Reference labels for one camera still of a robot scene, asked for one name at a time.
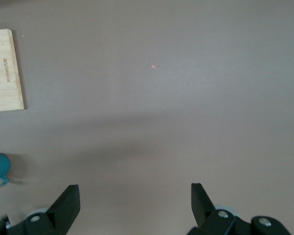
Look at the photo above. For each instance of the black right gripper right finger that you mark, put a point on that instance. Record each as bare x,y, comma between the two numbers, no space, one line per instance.
205,215

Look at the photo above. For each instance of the brown table cover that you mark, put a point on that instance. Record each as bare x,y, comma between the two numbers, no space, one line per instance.
161,110

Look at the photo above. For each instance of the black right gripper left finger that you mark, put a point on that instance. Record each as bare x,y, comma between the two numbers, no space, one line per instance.
56,215

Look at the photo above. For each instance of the bamboo cutting board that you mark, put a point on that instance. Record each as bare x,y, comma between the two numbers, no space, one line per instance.
5,73

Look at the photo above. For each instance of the tiny orange scrap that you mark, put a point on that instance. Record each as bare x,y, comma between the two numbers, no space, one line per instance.
153,66

